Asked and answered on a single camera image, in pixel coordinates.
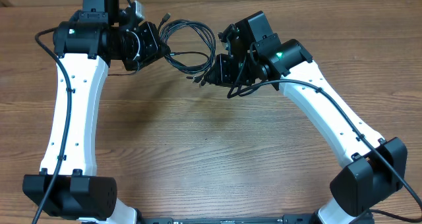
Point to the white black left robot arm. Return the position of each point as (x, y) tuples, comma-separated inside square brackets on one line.
[(67, 184)]

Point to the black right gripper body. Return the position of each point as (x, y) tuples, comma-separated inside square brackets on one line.
[(235, 74)]

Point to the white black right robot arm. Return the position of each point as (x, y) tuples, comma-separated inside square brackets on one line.
[(372, 168)]

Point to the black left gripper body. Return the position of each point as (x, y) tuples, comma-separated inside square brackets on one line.
[(140, 49)]

